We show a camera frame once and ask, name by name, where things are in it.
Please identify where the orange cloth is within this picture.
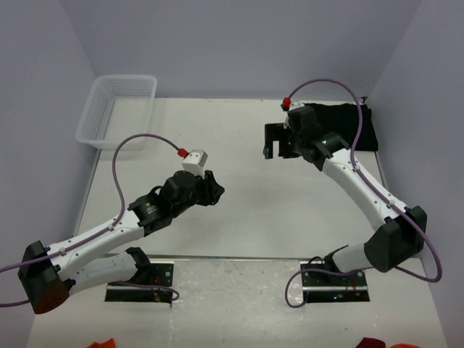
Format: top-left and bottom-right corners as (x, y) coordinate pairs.
(390, 343), (421, 348)
(87, 339), (116, 348)

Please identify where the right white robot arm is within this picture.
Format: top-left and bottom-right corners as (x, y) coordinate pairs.
(263, 104), (427, 285)

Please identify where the white plastic basket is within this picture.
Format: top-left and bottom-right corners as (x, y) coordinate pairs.
(75, 75), (157, 151)

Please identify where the black t shirt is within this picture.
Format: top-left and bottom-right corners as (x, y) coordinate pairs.
(306, 103), (378, 152)

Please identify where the orange cloth bottom right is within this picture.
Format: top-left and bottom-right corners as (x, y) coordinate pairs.
(390, 343), (421, 348)

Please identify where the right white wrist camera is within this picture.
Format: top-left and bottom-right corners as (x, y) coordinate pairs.
(283, 101), (305, 129)

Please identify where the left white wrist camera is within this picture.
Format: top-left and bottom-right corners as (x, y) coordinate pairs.
(182, 149), (208, 177)

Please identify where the dark red cloth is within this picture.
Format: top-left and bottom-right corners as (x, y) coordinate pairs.
(356, 337), (386, 348)

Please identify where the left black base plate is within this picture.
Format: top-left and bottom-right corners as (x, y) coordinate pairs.
(104, 262), (177, 304)

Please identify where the orange cloth bottom left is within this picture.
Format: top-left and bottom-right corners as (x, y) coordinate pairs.
(87, 339), (116, 348)

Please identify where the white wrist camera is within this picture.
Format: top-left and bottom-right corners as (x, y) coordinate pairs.
(182, 149), (208, 177)
(283, 101), (305, 129)

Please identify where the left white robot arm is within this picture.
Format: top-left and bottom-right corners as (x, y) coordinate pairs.
(18, 170), (225, 315)

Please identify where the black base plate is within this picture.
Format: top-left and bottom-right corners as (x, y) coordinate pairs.
(301, 271), (370, 304)
(104, 262), (177, 304)

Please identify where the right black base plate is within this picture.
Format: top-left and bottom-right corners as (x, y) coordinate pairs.
(301, 271), (370, 304)

